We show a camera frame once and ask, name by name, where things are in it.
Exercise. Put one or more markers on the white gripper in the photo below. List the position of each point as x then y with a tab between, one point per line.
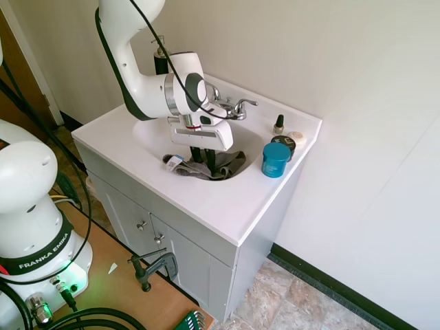
203	135

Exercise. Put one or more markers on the grey terry towel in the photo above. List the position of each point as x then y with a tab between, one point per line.
228	161

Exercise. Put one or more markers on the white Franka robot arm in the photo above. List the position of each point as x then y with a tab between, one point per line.
137	68

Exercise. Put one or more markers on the white sink vanity top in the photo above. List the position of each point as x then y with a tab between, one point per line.
213	203

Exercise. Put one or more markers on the chrome sink faucet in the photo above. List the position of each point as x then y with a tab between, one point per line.
237	107

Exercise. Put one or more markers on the blue round jar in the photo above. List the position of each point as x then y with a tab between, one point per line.
275	159

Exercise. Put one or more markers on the nail polish bottle black cap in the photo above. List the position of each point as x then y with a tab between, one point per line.
278	125

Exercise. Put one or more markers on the black lidded jar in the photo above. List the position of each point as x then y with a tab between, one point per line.
287	142

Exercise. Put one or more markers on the metal cabinet knob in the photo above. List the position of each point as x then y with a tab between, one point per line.
159	239
141	225

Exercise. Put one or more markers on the grey vanity cabinet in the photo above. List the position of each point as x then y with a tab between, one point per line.
192	261

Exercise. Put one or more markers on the black soap dispenser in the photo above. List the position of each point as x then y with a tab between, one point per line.
161	62

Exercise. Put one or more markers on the black C-clamp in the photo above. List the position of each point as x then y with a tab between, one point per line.
161	266

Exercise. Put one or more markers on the white paper scrap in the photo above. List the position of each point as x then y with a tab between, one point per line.
112	268

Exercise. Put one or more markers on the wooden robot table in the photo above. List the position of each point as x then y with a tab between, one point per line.
113	292

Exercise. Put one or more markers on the green hex key set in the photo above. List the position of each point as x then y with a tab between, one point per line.
193	321

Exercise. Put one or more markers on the black baseboard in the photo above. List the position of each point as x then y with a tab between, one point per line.
343	288

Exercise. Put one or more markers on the brown wooden door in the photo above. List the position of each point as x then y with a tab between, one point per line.
20	86

